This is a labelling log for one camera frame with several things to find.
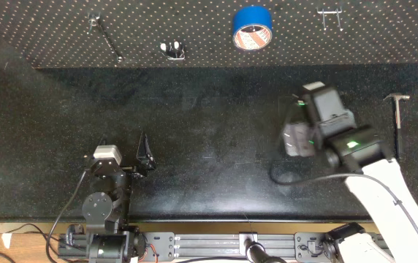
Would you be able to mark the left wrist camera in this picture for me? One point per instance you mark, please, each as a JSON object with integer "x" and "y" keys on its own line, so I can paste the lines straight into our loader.
{"x": 107, "y": 153}

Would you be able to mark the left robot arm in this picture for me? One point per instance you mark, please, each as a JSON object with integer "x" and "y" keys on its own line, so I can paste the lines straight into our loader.
{"x": 103, "y": 212}

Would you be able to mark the mounting rail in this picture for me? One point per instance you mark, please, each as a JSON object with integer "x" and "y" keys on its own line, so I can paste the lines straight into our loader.
{"x": 209, "y": 246}

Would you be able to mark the roll of blue tape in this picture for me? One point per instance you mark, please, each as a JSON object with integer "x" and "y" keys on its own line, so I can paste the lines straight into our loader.
{"x": 252, "y": 27}

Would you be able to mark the silver wrench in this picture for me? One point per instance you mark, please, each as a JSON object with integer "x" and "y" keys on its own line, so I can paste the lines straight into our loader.
{"x": 106, "y": 38}

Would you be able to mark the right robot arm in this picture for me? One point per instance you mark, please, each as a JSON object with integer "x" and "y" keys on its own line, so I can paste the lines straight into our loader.
{"x": 377, "y": 182}

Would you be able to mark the hammer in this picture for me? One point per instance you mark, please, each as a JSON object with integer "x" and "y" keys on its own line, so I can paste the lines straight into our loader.
{"x": 398, "y": 117}

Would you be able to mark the black pegboard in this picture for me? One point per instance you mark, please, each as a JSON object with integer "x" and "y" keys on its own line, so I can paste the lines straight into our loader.
{"x": 48, "y": 33}

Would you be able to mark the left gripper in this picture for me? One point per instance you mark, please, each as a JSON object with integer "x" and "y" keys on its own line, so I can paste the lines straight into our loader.
{"x": 132, "y": 171}

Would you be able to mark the white tape piece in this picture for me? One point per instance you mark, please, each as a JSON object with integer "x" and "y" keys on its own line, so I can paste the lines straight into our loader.
{"x": 6, "y": 240}

